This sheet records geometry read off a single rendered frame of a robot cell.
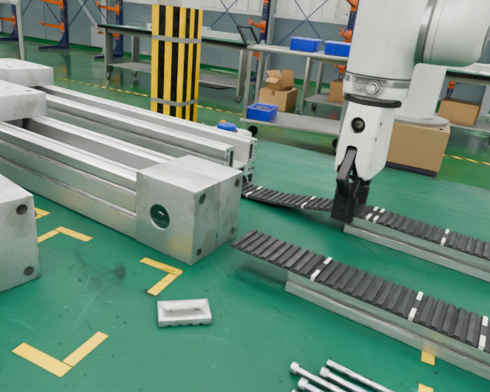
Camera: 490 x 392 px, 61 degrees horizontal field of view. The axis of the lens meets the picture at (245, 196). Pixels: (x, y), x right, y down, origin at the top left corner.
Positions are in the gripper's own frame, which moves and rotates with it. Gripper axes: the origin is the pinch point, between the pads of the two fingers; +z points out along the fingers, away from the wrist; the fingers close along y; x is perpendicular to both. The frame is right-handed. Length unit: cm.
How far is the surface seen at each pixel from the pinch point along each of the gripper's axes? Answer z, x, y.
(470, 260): 1.9, -17.2, -2.0
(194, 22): -17, 231, 252
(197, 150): -2.6, 25.8, -3.9
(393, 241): 2.8, -7.5, -2.0
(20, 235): -1.7, 21.4, -37.6
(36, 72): -8, 77, 1
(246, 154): -2.1, 20.0, 2.2
